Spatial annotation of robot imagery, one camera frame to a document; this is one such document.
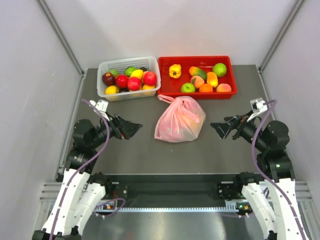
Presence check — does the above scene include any peach with leaf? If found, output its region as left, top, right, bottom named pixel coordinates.
left=190, top=75, right=205, bottom=89

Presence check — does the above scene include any orange green mango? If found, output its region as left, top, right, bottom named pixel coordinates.
left=188, top=66, right=207, bottom=81

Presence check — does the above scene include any red apple middle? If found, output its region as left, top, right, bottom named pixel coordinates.
left=127, top=77, right=142, bottom=91

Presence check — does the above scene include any yellow bell pepper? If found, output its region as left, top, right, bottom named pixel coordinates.
left=169, top=64, right=182, bottom=79

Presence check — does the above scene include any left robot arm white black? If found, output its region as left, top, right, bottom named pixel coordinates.
left=32, top=114, right=142, bottom=240

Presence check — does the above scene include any red apple left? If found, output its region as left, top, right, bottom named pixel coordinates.
left=115, top=74, right=129, bottom=89

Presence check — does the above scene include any small green fruit behind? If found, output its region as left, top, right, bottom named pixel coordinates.
left=108, top=69, right=119, bottom=78

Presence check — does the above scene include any pink yellow peach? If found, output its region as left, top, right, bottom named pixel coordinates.
left=216, top=83, right=232, bottom=93

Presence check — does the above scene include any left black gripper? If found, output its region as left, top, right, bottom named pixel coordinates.
left=90, top=111, right=143, bottom=149

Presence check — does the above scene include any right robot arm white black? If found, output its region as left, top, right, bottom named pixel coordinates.
left=211, top=113, right=308, bottom=240

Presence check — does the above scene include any orange tangerine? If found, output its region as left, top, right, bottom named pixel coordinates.
left=198, top=83, right=214, bottom=93

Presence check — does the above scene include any small green apple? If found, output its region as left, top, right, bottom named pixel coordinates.
left=180, top=82, right=196, bottom=93

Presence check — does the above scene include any yellow lemon top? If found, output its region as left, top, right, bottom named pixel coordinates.
left=130, top=69, right=144, bottom=80

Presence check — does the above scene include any pink plastic bag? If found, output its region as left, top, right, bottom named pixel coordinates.
left=154, top=94, right=206, bottom=143

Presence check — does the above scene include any dark red apple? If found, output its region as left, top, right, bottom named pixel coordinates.
left=102, top=72, right=116, bottom=87

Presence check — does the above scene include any yellow lemon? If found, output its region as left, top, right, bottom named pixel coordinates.
left=130, top=69, right=144, bottom=80
left=105, top=85, right=119, bottom=95
left=142, top=84, right=156, bottom=91

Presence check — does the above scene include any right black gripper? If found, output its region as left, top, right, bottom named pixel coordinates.
left=210, top=108, right=269, bottom=151

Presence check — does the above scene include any white perforated plastic basket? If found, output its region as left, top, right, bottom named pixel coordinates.
left=96, top=56, right=161, bottom=102

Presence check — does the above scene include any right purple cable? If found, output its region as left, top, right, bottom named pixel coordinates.
left=251, top=99, right=308, bottom=240

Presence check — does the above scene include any yellow orange mango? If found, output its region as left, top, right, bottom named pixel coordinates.
left=206, top=71, right=219, bottom=88

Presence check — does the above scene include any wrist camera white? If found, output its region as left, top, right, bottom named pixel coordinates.
left=250, top=97, right=268, bottom=113
left=89, top=99, right=109, bottom=113

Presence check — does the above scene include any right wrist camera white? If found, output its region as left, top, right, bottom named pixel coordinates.
left=250, top=97, right=268, bottom=113

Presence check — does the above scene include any purple cable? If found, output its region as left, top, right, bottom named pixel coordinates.
left=48, top=99, right=127, bottom=240
left=251, top=99, right=308, bottom=240

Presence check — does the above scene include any yellow lemon front left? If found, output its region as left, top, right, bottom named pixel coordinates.
left=105, top=85, right=119, bottom=95

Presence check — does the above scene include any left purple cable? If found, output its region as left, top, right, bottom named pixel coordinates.
left=48, top=99, right=127, bottom=240

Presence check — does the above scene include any red plastic tray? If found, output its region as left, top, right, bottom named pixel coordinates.
left=157, top=55, right=237, bottom=100

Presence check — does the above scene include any yellow lemon front right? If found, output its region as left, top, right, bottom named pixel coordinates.
left=142, top=84, right=156, bottom=91

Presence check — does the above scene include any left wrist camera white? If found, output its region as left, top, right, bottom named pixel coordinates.
left=89, top=99, right=109, bottom=113

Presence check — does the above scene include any green lime in basket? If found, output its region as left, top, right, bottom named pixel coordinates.
left=124, top=66, right=137, bottom=77

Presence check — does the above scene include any large green apple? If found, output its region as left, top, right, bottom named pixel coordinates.
left=212, top=63, right=227, bottom=77

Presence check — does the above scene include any red apple right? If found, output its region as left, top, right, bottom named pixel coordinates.
left=142, top=71, right=157, bottom=86

